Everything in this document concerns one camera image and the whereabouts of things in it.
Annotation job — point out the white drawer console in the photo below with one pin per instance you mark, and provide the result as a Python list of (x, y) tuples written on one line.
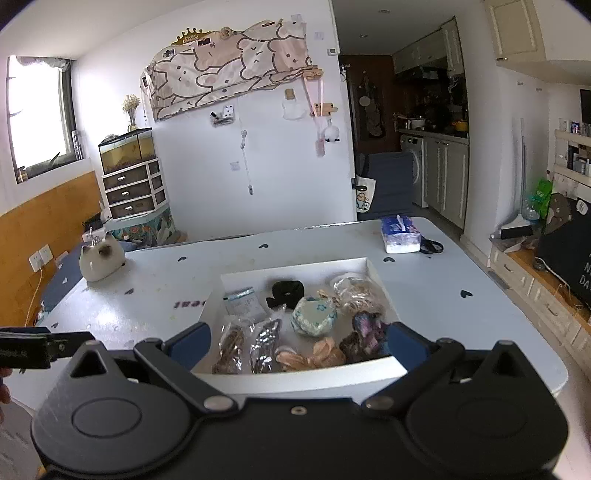
[(535, 295)]

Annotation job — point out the maroon scrunchie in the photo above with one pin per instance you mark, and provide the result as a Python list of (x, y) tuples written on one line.
[(358, 348)]

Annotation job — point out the plastic drawer unit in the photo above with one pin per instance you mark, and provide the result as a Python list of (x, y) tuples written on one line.
[(134, 189)]

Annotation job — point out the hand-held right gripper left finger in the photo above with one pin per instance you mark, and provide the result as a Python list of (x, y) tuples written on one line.
[(189, 344)]

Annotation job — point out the floral cloth cover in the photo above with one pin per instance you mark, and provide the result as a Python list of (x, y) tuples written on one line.
[(143, 228)]

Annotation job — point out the white shelf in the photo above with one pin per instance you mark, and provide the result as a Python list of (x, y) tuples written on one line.
[(572, 170)]

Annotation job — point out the pink scrunchie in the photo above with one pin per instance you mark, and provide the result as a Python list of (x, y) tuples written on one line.
[(291, 359)]

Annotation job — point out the dice box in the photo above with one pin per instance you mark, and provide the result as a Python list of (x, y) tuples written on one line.
[(224, 116)]

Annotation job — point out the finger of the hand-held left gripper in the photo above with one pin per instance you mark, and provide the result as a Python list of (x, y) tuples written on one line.
[(27, 353), (23, 330)]

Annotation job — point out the yellow pot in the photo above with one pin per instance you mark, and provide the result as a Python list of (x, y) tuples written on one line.
[(459, 126)]

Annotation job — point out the green floral scrunchie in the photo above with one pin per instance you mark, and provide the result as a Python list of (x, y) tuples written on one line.
[(314, 316)]

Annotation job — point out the ceramic cat figurine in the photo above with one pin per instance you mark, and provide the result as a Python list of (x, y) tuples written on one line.
[(101, 263)]

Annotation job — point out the white overhead cabinet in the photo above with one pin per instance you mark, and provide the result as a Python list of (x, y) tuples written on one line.
[(535, 32)]

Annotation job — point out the gold crown banner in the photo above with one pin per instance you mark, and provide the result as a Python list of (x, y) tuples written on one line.
[(187, 36)]

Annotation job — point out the kitchen wall cabinets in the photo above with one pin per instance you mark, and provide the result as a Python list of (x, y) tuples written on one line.
[(429, 50)]

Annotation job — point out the glass fish tank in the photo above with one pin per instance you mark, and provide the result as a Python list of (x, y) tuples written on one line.
[(127, 152)]

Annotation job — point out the black scissors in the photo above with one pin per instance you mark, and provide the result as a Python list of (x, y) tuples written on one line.
[(431, 247)]

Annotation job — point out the vase with dried flowers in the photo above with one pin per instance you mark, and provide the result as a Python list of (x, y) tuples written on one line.
[(131, 108)]

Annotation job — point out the blue mat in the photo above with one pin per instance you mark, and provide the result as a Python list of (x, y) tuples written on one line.
[(60, 277)]

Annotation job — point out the window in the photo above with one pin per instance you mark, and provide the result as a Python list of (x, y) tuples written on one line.
[(37, 115)]

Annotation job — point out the bear print cloth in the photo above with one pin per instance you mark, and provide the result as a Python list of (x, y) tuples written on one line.
[(221, 69)]

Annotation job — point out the printed tote bag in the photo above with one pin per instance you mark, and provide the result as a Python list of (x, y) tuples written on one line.
[(364, 194)]

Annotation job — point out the green bag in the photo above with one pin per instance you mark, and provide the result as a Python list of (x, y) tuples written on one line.
[(542, 194)]

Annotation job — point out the white wall socket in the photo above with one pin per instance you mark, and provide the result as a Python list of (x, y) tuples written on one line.
[(40, 257)]

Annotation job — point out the black scrunchie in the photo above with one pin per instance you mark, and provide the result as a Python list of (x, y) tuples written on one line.
[(286, 290)]

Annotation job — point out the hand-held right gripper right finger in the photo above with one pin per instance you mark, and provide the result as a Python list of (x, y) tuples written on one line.
[(406, 344)]

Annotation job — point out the washing machine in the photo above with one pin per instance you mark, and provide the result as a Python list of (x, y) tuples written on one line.
[(413, 168)]

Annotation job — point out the bagged brown scrunchie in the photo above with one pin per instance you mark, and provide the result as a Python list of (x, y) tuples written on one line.
[(231, 344)]

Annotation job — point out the black cushion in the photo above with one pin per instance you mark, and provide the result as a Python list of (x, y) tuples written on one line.
[(568, 258)]

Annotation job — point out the white cooker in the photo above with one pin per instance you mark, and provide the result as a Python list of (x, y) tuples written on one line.
[(418, 123)]

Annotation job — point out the pink ribbon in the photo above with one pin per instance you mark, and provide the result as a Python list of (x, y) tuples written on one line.
[(318, 124)]

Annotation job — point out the silver foil packet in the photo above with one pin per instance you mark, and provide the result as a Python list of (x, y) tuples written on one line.
[(242, 304)]

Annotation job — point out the purple scrunchie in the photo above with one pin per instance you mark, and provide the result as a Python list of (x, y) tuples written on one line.
[(369, 325)]

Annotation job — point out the bagged beige scrunchie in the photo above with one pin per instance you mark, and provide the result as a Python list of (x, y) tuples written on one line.
[(358, 293)]

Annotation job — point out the blue sofa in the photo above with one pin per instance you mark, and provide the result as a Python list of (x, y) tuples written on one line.
[(388, 180)]

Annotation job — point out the white tray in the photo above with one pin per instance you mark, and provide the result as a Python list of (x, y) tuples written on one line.
[(277, 273)]

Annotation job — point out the peach scrunchie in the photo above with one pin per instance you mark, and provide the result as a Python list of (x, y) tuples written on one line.
[(328, 353)]

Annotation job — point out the clear pouch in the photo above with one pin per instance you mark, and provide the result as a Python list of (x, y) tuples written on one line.
[(292, 108)]

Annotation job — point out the kitchen base cabinets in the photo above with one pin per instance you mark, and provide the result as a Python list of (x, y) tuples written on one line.
[(445, 177)]

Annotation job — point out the blue tissue pack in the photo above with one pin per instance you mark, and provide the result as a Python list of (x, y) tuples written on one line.
[(400, 237)]

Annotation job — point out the person's left hand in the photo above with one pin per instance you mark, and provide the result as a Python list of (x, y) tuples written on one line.
[(3, 387)]

